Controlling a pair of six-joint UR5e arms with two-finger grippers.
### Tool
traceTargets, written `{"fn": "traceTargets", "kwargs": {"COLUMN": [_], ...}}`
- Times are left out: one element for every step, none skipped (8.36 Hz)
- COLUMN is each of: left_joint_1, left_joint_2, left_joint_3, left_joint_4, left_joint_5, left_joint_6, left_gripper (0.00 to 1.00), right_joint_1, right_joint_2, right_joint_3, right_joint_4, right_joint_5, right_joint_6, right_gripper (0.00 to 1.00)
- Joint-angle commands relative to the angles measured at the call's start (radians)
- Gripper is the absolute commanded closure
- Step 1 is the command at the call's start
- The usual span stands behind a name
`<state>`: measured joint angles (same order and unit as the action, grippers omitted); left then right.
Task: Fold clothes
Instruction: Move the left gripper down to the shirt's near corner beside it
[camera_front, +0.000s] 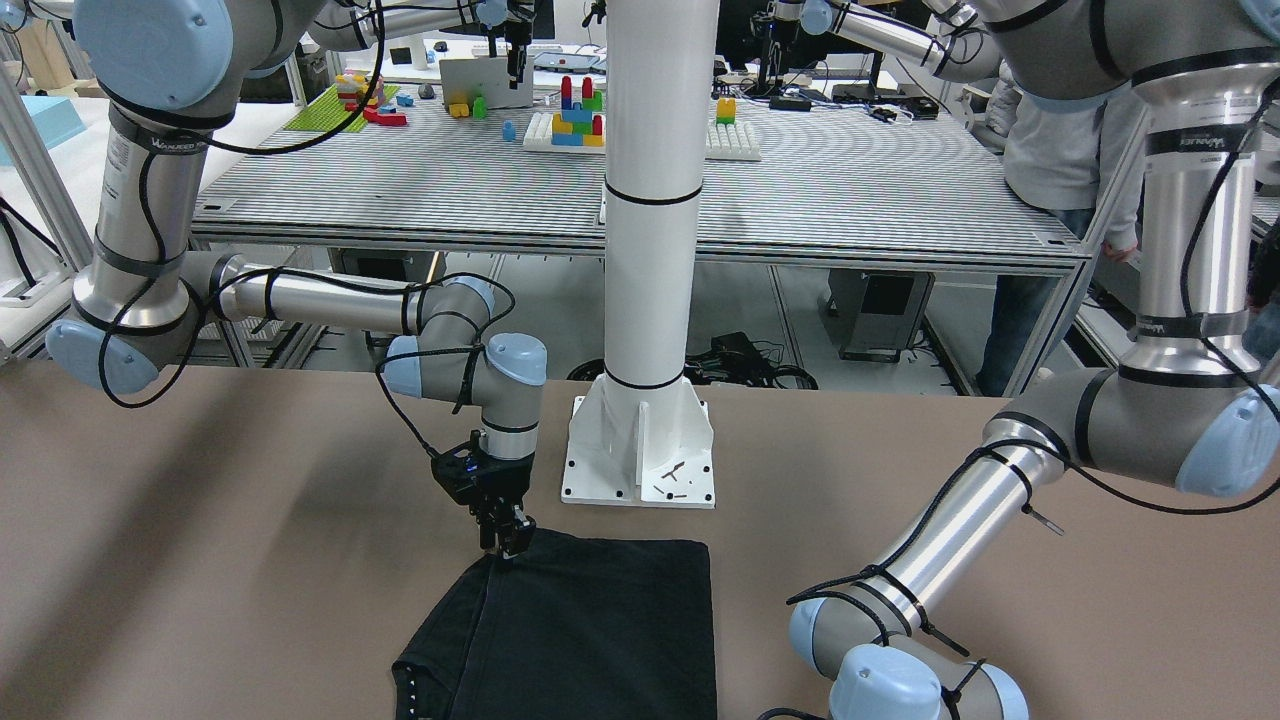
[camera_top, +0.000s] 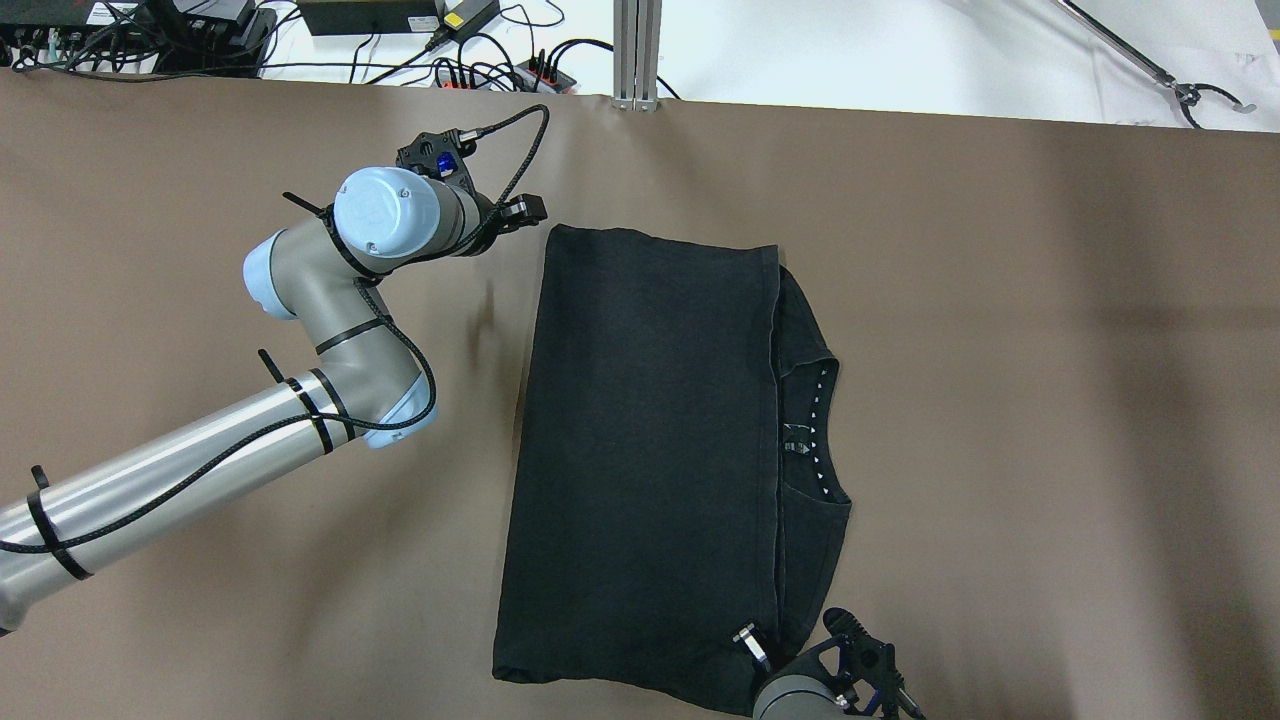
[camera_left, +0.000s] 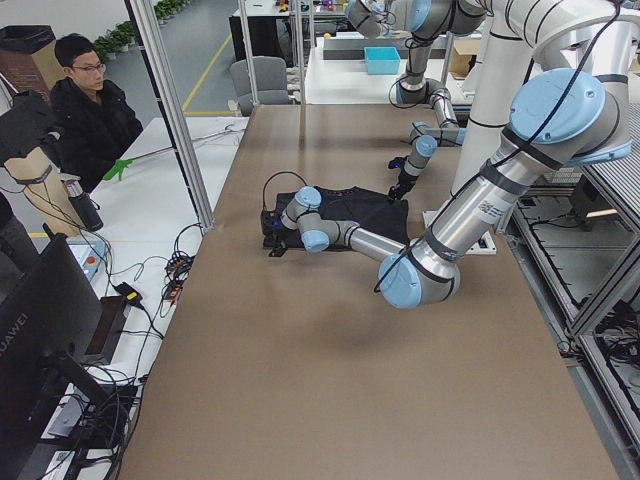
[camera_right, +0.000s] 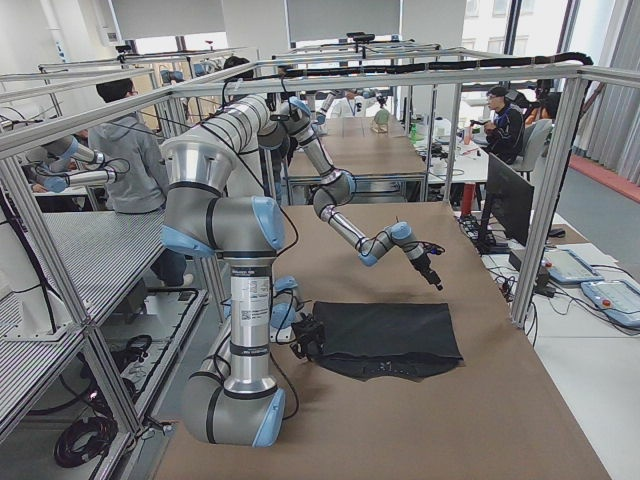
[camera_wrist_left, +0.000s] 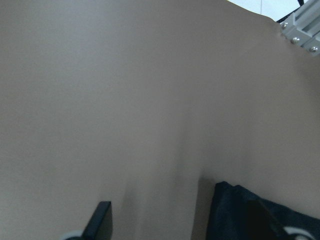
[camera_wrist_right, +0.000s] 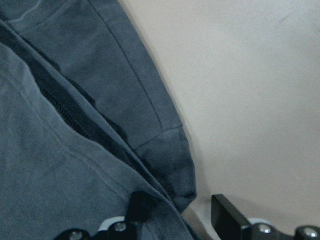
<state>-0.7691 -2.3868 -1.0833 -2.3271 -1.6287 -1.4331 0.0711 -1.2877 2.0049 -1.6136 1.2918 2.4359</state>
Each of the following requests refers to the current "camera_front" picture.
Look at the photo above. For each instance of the black t-shirt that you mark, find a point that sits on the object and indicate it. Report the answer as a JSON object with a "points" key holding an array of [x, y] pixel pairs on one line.
{"points": [[573, 628]]}

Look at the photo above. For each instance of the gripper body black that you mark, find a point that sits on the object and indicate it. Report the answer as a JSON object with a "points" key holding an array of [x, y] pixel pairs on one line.
{"points": [[501, 489]]}

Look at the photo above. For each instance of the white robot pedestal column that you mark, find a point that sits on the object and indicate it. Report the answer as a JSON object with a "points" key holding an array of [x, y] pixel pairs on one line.
{"points": [[641, 435]]}

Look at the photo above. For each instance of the person grey sweater left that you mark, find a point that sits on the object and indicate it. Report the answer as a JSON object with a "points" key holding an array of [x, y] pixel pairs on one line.
{"points": [[1060, 164]]}

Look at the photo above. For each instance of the striped metal workbench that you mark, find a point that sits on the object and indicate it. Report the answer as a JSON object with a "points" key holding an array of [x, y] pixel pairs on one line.
{"points": [[834, 188]]}

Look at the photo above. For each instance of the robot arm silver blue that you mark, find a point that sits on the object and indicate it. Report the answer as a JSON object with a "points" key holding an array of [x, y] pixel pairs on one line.
{"points": [[174, 71], [1184, 409]]}

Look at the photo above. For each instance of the toy building blocks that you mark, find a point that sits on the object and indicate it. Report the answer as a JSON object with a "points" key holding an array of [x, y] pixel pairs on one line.
{"points": [[579, 126]]}

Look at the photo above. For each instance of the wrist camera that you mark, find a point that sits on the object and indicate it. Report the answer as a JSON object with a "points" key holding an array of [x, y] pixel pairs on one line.
{"points": [[457, 475]]}

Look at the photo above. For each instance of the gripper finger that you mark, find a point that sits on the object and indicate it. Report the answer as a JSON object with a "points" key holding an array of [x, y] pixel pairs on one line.
{"points": [[518, 529], [492, 537]]}

